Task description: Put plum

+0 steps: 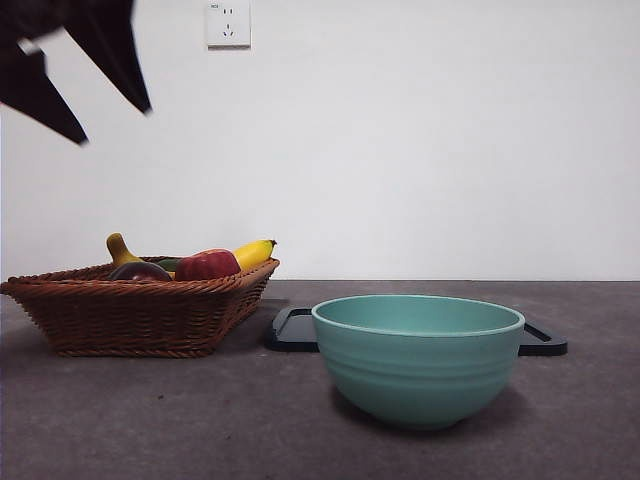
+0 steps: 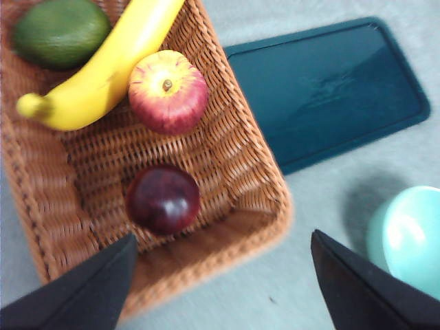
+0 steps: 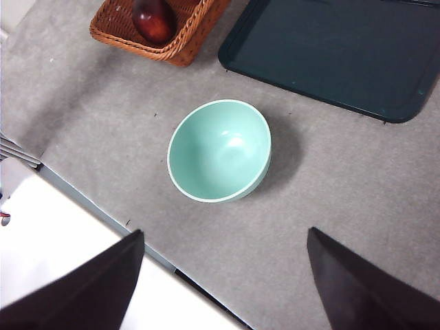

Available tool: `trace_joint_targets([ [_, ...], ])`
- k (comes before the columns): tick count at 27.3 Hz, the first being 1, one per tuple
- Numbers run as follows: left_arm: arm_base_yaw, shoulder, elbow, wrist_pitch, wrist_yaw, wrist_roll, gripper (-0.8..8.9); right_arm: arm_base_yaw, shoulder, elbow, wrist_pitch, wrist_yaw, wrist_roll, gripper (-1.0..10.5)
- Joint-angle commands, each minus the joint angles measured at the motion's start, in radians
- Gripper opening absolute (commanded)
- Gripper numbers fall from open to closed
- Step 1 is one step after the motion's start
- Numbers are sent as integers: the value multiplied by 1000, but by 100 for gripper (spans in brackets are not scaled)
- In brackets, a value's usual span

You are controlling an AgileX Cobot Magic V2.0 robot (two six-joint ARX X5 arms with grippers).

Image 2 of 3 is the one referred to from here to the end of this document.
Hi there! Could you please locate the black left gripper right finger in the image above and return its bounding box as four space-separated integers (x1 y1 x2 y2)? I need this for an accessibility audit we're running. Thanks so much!
311 229 440 330

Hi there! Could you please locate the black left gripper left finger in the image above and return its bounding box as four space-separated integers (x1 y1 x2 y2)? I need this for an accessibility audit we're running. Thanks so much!
0 233 138 330

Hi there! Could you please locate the teal ceramic bowl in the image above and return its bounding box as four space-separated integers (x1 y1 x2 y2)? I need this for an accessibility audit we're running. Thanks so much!
366 185 440 302

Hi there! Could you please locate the dark purple plum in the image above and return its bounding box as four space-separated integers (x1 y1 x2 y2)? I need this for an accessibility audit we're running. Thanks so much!
125 166 201 237

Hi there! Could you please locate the brown wicker basket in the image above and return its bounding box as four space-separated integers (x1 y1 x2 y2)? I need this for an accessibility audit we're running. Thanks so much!
0 0 295 319

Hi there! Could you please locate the black rectangular tray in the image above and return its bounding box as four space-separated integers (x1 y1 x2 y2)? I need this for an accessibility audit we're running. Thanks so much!
223 16 431 175

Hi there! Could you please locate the yellow banana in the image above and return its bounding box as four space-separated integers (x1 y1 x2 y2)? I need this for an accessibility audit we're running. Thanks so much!
16 0 186 132

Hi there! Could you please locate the red apple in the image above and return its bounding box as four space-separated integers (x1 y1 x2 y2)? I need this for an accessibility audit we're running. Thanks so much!
128 49 210 135

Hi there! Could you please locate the green avocado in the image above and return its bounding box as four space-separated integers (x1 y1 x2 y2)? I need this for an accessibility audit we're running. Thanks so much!
12 0 113 72

